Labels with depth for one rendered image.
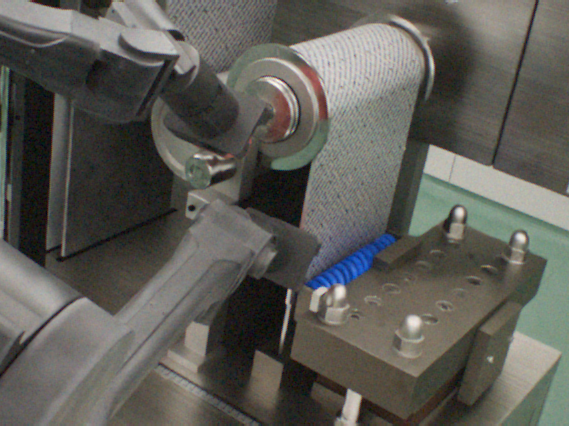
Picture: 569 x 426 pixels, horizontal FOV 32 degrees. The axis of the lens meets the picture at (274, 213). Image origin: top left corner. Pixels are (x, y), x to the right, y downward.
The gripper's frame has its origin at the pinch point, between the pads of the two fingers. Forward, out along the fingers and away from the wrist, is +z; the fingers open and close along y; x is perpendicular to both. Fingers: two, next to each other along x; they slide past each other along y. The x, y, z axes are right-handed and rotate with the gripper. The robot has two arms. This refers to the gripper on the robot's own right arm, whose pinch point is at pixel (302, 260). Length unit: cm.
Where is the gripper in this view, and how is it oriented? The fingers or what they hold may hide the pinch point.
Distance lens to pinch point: 121.0
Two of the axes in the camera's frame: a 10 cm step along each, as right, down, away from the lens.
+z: 4.2, 1.9, 8.9
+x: 4.2, -9.1, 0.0
